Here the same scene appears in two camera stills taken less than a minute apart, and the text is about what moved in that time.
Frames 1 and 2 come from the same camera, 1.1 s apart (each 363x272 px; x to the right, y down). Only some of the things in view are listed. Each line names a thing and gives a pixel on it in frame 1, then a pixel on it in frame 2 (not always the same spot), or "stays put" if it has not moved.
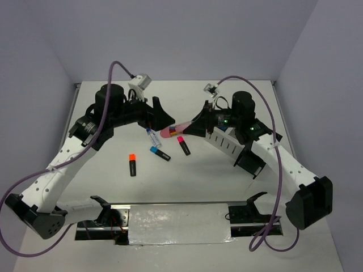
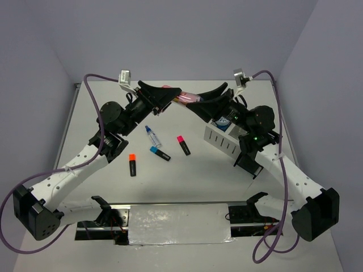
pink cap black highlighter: x=184 y=145 stays put
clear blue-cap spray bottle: x=153 y=136 stays put
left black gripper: x=155 y=117 → x=165 y=96
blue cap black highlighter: x=160 y=153 stays put
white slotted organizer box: x=226 y=140 stays put
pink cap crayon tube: x=170 y=131 → x=185 y=97
